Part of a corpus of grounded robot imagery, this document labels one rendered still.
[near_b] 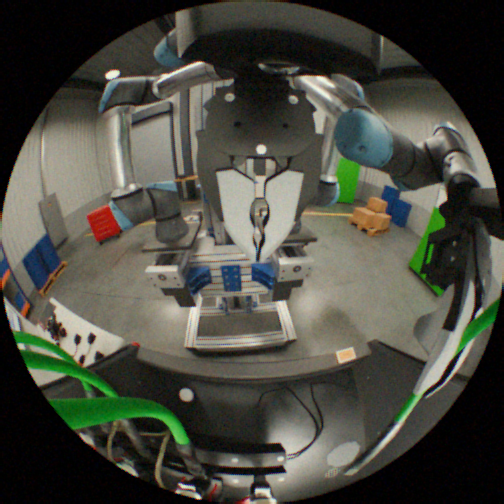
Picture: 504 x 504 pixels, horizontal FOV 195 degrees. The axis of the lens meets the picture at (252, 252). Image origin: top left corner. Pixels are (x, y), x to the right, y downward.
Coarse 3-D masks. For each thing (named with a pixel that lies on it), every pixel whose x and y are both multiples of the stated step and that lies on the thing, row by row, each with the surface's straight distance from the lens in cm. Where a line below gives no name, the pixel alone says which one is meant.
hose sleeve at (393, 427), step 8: (392, 424) 20; (400, 424) 20; (384, 432) 21; (392, 432) 21; (376, 440) 22; (384, 440) 21; (368, 448) 23; (376, 448) 22; (360, 456) 24; (368, 456) 23; (352, 464) 25; (360, 464) 24
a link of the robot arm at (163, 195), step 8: (152, 184) 59; (160, 184) 58; (168, 184) 59; (152, 192) 58; (160, 192) 58; (168, 192) 58; (176, 192) 62; (152, 200) 56; (160, 200) 57; (168, 200) 59; (176, 200) 61; (160, 208) 58; (168, 208) 59; (176, 208) 61; (160, 216) 61; (168, 216) 60
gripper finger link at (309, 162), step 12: (312, 144) 12; (300, 156) 11; (312, 156) 12; (288, 168) 11; (300, 168) 11; (312, 168) 12; (312, 180) 12; (300, 192) 12; (312, 192) 12; (300, 204) 12; (300, 216) 12
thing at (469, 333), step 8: (496, 304) 15; (488, 312) 15; (496, 312) 15; (480, 320) 15; (488, 320) 15; (472, 328) 16; (480, 328) 15; (464, 336) 16; (472, 336) 16; (464, 344) 16; (456, 352) 16; (408, 400) 19; (416, 400) 19; (408, 408) 19; (400, 416) 20
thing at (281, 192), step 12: (276, 180) 11; (288, 180) 11; (300, 180) 11; (264, 192) 12; (276, 192) 11; (288, 192) 11; (276, 204) 11; (288, 204) 12; (276, 216) 12; (288, 216) 12; (264, 228) 12; (276, 228) 12; (288, 228) 12; (264, 240) 13; (276, 240) 13; (264, 252) 13
